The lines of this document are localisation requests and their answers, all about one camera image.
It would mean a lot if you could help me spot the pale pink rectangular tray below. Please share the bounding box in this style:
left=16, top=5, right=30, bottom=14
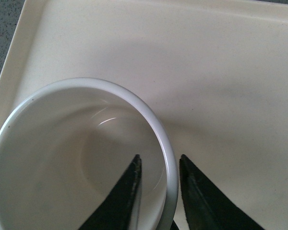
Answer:
left=0, top=0, right=288, bottom=230

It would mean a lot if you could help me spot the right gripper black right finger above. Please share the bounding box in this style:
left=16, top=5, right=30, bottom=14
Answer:
left=179, top=154, right=263, bottom=230

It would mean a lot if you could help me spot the white smiley mug black handle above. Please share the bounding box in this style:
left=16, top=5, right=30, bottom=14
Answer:
left=0, top=78, right=178, bottom=230

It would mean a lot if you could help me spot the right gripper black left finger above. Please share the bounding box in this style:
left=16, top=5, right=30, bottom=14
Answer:
left=79, top=154, right=142, bottom=230

